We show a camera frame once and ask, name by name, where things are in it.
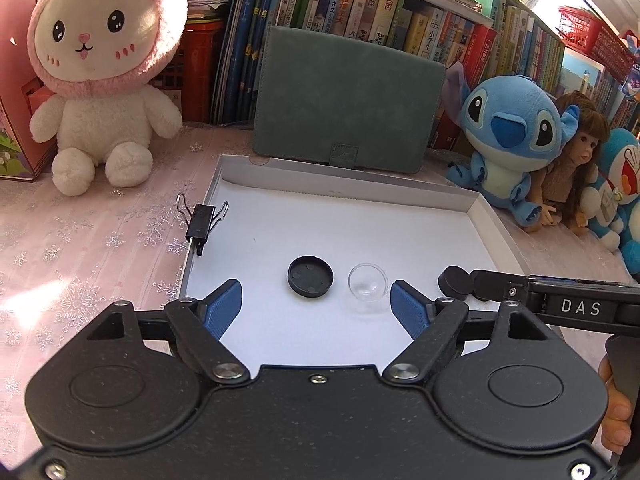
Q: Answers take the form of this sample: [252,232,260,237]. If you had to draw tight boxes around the white cardboard box tray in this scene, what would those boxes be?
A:
[181,155,527,373]

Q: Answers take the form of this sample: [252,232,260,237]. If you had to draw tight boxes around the right human hand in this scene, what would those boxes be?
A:
[599,356,632,455]

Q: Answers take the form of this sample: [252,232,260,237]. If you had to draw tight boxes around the black round cap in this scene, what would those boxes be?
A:
[286,255,334,299]

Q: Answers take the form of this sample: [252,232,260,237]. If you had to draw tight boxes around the brown haired doll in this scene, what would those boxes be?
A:
[525,91,610,236]

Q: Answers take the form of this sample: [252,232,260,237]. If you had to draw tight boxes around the Doraemon plush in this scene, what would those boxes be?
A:
[580,128,639,281]

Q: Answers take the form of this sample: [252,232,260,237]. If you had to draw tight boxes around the black round puck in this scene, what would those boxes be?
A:
[437,266,474,301]

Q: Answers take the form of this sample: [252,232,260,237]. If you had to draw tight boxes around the clear plastic half dome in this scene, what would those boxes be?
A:
[347,262,388,308]

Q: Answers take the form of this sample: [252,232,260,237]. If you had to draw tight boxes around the black binder clip on box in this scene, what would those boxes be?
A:
[176,193,230,256]

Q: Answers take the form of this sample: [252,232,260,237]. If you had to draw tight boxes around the red plastic basket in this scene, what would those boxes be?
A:
[558,6,634,82]

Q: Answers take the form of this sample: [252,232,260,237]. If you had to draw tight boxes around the pink bunny plush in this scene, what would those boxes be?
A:
[27,0,188,196]

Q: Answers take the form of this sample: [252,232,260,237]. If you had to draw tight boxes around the blue Stitch plush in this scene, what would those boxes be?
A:
[440,62,580,228]

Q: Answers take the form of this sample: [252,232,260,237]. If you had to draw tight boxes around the pink triangular house box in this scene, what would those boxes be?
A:
[0,0,55,181]

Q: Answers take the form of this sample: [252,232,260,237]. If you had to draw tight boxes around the red box behind bunny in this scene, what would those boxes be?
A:
[151,18,224,122]

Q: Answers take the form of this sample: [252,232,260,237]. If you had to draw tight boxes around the row of books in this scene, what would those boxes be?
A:
[212,0,639,126]

